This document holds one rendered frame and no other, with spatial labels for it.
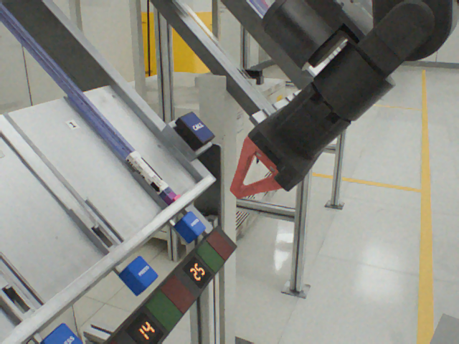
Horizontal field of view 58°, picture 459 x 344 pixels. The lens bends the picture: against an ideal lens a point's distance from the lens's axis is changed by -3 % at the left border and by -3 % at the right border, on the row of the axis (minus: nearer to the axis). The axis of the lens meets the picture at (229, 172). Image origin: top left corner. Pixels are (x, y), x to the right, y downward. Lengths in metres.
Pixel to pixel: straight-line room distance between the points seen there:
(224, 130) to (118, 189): 0.42
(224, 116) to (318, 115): 0.50
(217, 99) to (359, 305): 0.95
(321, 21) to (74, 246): 0.31
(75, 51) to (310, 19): 0.38
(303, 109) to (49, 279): 0.27
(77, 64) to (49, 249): 0.32
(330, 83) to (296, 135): 0.06
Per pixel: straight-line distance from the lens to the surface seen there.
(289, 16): 0.39
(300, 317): 1.47
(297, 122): 0.40
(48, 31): 0.69
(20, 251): 0.41
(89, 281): 0.39
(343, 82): 0.38
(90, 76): 0.65
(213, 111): 0.88
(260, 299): 1.52
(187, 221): 0.51
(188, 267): 0.51
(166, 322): 0.46
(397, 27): 0.34
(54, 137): 0.51
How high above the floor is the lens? 0.95
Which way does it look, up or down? 22 degrees down
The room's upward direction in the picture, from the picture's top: straight up
